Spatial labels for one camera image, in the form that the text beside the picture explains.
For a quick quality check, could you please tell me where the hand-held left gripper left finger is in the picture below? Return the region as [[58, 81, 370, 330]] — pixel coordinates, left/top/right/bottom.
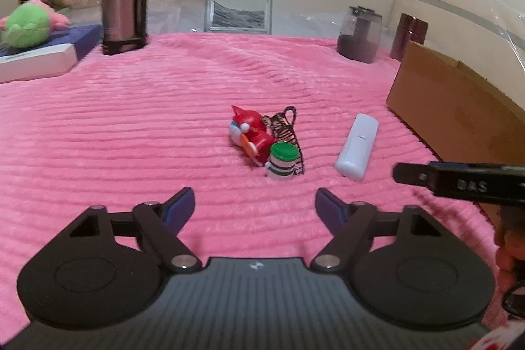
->
[[68, 187, 202, 274]]

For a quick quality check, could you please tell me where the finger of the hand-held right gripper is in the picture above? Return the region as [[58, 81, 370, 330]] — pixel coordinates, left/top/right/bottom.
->
[[392, 162, 435, 187]]

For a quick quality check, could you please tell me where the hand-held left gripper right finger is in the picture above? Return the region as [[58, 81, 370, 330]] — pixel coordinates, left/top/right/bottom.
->
[[310, 187, 446, 274]]

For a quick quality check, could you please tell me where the white oblong plastic device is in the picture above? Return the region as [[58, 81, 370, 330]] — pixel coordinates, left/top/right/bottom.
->
[[334, 113, 379, 181]]

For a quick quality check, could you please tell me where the small striped bottle green cap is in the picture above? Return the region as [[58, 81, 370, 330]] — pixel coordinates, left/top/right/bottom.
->
[[264, 143, 299, 182]]

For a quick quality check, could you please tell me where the brown cardboard box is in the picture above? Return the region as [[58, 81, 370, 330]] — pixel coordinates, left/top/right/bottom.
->
[[386, 40, 525, 228]]

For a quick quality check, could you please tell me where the striped keychain pouch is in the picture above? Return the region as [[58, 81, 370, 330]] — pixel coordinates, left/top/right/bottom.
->
[[262, 107, 306, 175]]

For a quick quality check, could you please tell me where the red toy figure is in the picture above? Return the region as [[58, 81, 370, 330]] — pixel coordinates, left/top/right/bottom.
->
[[228, 105, 275, 167]]

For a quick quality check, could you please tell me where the person's right hand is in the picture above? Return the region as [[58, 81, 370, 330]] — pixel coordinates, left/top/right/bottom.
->
[[494, 225, 525, 289]]

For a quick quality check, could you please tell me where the pink ribbed blanket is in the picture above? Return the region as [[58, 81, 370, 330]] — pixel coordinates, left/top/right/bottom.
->
[[0, 31, 525, 338]]

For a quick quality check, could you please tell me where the glass jar with dark lid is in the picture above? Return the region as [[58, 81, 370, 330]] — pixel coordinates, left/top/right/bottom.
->
[[337, 6, 383, 64]]

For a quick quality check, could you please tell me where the maroon metal canister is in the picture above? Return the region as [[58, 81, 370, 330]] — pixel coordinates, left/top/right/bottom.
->
[[389, 13, 429, 61]]

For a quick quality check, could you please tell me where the red and white cloth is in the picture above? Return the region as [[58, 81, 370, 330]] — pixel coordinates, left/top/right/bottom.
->
[[468, 319, 525, 350]]

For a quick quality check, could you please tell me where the plastic-covered beige headboard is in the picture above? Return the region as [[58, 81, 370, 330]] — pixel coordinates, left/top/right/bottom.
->
[[394, 0, 525, 109]]

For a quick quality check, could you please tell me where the blue and white flat box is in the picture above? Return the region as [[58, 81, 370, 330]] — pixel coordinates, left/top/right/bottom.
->
[[0, 24, 103, 84]]

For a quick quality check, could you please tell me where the green and pink plush toy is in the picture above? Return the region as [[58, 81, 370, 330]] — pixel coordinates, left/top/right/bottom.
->
[[0, 0, 71, 48]]

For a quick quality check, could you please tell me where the silver picture frame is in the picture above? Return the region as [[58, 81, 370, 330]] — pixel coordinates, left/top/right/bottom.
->
[[205, 0, 273, 35]]

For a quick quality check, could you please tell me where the steel thermos flask black handle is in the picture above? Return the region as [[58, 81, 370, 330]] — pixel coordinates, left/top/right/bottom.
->
[[100, 0, 150, 56]]

